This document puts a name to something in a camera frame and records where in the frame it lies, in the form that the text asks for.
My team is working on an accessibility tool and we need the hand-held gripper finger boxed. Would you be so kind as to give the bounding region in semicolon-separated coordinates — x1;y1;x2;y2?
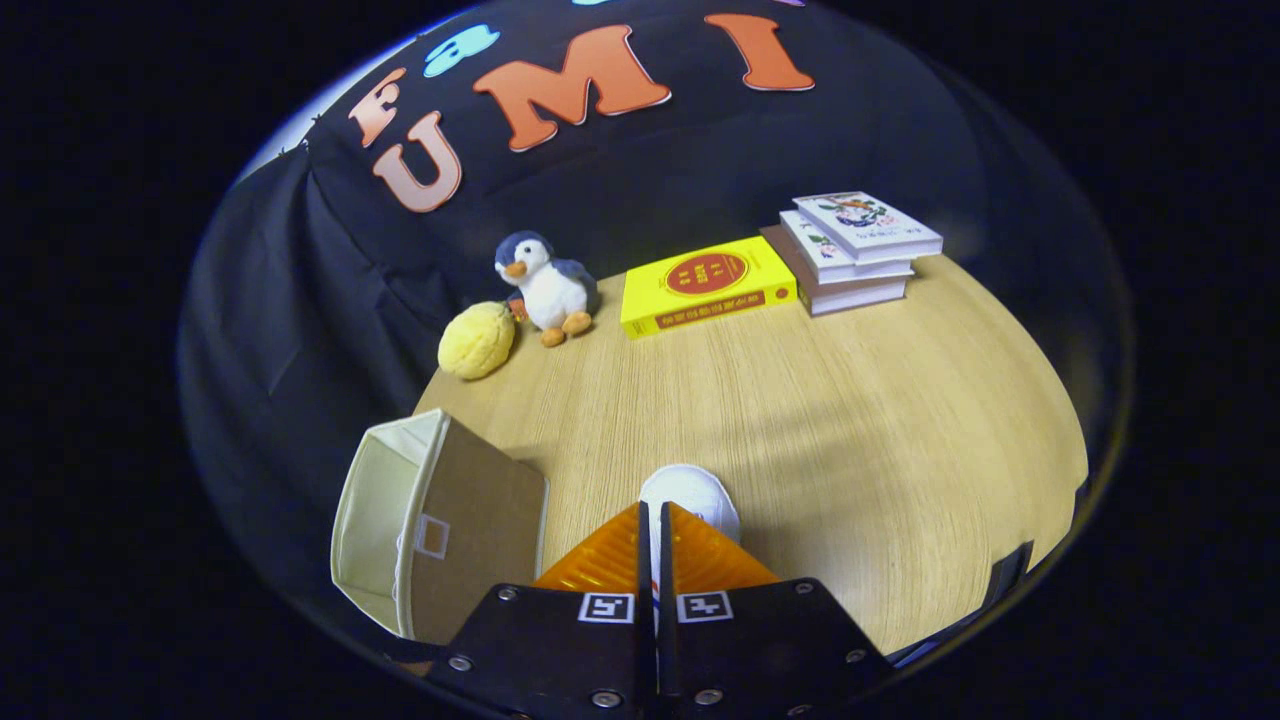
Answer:
425;500;652;720
655;500;897;720

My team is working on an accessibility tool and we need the white canvas shoe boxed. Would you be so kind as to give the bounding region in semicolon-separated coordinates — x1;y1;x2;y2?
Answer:
638;464;742;626

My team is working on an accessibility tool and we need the beige fabric storage box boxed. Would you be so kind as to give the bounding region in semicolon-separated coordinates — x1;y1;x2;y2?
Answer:
330;408;551;646

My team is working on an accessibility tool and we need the yellow round plush toy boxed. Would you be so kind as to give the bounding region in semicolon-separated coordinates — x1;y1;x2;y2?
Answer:
437;300;518;381

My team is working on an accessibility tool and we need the yellow book with red circle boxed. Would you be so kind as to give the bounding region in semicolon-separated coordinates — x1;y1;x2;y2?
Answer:
620;236;799;341

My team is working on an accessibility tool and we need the penguin plush toy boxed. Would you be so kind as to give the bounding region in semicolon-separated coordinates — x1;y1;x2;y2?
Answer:
494;231;601;349

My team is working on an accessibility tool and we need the brown cover book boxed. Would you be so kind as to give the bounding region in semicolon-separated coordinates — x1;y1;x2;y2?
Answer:
760;225;911;317

